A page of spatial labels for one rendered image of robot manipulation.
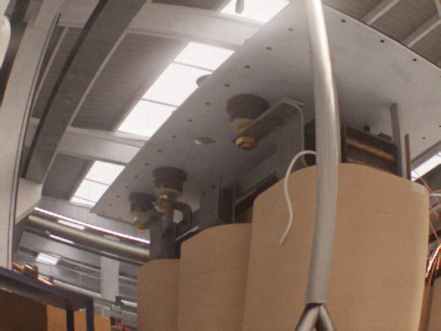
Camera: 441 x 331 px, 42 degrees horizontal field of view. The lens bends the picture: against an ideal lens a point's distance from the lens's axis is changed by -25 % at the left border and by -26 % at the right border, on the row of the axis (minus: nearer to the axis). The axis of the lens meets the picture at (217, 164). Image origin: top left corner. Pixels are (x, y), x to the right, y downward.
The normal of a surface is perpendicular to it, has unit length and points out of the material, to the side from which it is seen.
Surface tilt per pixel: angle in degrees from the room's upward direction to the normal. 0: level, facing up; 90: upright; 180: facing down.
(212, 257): 90
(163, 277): 90
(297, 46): 180
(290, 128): 90
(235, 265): 90
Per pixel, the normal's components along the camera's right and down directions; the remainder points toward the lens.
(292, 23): -0.07, 0.92
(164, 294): -0.48, -0.37
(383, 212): 0.41, -0.33
